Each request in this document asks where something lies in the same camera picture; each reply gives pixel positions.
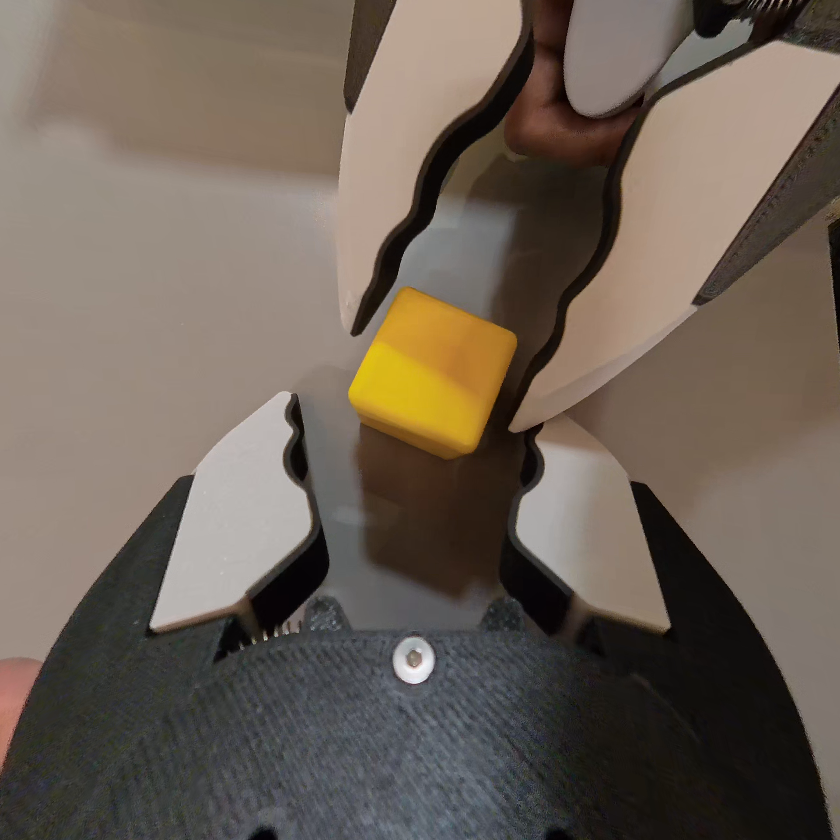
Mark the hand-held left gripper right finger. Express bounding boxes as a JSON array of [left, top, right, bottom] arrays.
[[499, 415, 672, 643]]

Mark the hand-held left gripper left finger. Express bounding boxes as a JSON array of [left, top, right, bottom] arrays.
[[150, 392, 330, 651]]

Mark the person's left hand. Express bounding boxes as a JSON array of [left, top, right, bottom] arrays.
[[0, 658, 42, 756]]

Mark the person's right hand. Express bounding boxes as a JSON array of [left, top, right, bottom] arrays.
[[505, 0, 641, 168]]

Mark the yellow cube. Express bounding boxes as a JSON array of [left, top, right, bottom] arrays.
[[348, 287, 518, 460]]

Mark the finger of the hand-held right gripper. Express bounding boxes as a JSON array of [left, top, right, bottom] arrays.
[[507, 45, 840, 434], [337, 0, 536, 337]]

